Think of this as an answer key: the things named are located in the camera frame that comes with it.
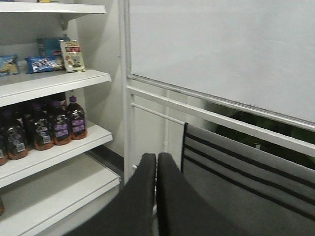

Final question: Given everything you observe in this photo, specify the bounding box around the blue oreo cookie pack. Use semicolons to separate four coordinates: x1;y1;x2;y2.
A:
25;56;65;74

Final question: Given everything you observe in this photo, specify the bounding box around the dark plum juice bottle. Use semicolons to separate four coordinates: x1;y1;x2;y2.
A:
50;100;71;146
30;103;54;151
66;96;87;140
2;110;28;160

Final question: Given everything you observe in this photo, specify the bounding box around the grey striped fabric bag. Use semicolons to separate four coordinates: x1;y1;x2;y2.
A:
181;123;315;236

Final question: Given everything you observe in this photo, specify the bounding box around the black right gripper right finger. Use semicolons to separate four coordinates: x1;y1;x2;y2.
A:
158;152;246;236

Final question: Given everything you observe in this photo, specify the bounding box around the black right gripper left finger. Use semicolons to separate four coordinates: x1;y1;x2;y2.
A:
66;153;157;236

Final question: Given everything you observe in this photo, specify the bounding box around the cream snack bag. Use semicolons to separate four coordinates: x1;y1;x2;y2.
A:
59;40;86;72

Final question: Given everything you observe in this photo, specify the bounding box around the white metal shelf unit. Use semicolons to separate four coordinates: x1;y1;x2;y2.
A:
0;0;121;236

